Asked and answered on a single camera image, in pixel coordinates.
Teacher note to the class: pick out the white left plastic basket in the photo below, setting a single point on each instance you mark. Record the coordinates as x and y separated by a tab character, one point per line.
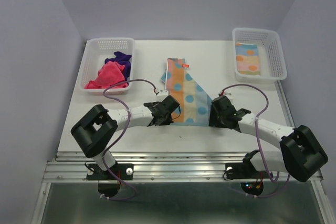
96	52

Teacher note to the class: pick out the white plastic basket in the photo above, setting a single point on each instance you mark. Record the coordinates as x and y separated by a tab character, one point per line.
272	62
96	52

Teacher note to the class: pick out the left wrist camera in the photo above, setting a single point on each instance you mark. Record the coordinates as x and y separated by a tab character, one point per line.
161	95

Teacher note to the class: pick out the white right plastic basket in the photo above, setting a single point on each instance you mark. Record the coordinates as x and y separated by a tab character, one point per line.
272	62

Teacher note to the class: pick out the purple towel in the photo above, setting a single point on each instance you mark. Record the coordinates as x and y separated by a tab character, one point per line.
121	59

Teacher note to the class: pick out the orange blue dotted towel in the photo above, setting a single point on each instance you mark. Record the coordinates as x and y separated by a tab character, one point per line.
247	59

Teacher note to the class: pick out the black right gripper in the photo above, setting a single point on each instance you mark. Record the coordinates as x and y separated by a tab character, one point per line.
212	120

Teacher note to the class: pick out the aluminium rail frame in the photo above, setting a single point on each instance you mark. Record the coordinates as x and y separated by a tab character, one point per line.
189	161

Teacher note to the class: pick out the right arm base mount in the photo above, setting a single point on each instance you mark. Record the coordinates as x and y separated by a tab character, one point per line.
244	169

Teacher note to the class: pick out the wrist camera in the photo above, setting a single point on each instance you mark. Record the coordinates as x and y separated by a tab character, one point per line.
228	95
161	95

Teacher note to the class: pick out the blue dotted striped towel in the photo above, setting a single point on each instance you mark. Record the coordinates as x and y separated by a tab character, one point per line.
195	103

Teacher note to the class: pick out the pink microfiber towel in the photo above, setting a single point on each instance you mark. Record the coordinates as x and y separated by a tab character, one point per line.
111	73

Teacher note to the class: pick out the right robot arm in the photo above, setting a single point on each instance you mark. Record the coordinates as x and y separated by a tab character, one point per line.
300	154

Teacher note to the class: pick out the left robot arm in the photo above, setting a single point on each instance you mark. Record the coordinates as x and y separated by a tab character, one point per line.
95	129

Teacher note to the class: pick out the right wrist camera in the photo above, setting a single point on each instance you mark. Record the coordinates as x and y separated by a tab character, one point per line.
228	95

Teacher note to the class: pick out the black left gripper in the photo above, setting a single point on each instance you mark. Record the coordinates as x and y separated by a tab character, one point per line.
167	121

